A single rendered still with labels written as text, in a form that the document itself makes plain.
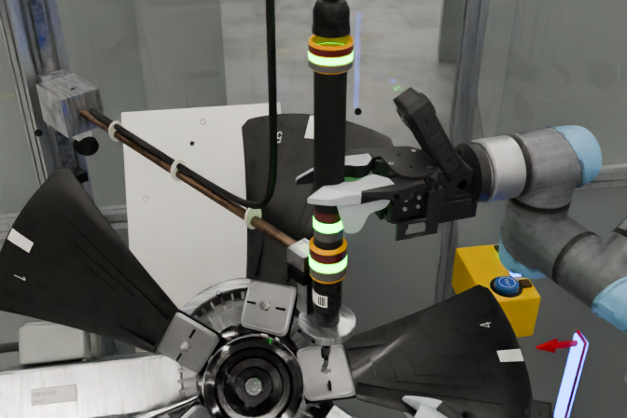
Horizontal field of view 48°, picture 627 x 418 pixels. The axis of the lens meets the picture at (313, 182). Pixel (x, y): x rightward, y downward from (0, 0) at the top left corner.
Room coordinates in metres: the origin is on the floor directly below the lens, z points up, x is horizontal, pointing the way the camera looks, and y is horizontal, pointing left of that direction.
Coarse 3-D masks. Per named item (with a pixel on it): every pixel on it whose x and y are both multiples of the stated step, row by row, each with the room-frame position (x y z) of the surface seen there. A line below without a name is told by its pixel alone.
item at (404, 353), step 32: (480, 288) 0.78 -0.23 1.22; (416, 320) 0.73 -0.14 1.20; (448, 320) 0.73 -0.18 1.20; (352, 352) 0.68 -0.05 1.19; (384, 352) 0.68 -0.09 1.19; (416, 352) 0.68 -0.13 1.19; (448, 352) 0.67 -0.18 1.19; (480, 352) 0.68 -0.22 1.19; (384, 384) 0.62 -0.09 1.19; (416, 384) 0.63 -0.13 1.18; (448, 384) 0.63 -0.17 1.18; (480, 384) 0.63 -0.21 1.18; (512, 384) 0.64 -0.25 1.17; (480, 416) 0.59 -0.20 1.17; (512, 416) 0.60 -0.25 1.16
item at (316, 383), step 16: (304, 352) 0.68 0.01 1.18; (320, 352) 0.68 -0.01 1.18; (336, 352) 0.68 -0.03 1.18; (304, 368) 0.66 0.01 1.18; (320, 368) 0.66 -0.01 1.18; (336, 368) 0.66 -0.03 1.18; (304, 384) 0.63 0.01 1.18; (320, 384) 0.63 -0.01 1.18; (336, 384) 0.63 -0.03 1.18; (352, 384) 0.63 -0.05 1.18
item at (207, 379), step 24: (240, 336) 0.64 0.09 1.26; (264, 336) 0.63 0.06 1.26; (216, 360) 0.60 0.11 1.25; (240, 360) 0.61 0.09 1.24; (264, 360) 0.61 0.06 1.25; (288, 360) 0.61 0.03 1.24; (216, 384) 0.59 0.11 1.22; (240, 384) 0.59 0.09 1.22; (264, 384) 0.59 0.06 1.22; (288, 384) 0.60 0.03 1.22; (216, 408) 0.57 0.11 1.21; (240, 408) 0.57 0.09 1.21; (264, 408) 0.57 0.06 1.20; (288, 408) 0.57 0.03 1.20
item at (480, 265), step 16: (464, 256) 1.04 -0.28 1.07; (480, 256) 1.04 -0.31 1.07; (496, 256) 1.04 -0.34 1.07; (464, 272) 1.01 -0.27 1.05; (480, 272) 0.99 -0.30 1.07; (496, 272) 0.99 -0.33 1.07; (464, 288) 1.00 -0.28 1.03; (528, 288) 0.95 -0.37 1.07; (512, 304) 0.92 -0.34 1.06; (528, 304) 0.92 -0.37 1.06; (512, 320) 0.92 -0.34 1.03; (528, 320) 0.92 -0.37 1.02
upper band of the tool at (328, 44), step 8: (312, 40) 0.66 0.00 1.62; (320, 40) 0.67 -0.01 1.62; (328, 40) 0.67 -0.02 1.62; (336, 40) 0.67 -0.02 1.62; (344, 40) 0.67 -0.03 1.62; (352, 40) 0.65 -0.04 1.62; (320, 48) 0.63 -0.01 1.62; (328, 48) 0.63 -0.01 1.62; (336, 48) 0.63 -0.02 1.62; (344, 48) 0.63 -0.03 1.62; (320, 56) 0.63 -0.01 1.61; (344, 56) 0.63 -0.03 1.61; (320, 64) 0.63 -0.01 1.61; (344, 64) 0.63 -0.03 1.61; (320, 72) 0.63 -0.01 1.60
